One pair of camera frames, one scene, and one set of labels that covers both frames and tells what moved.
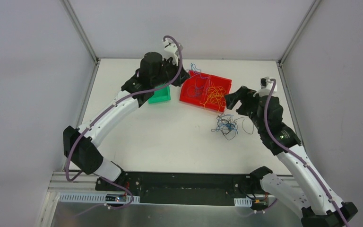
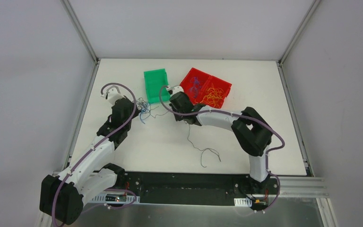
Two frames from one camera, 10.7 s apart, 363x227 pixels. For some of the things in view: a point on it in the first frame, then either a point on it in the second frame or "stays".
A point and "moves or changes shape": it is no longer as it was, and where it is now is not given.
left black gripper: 175,76 to 133,109
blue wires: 196,91 moves or changes shape
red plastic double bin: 205,90 stays
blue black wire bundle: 228,125 moves or changes shape
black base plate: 197,187 stays
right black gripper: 244,97 to 175,102
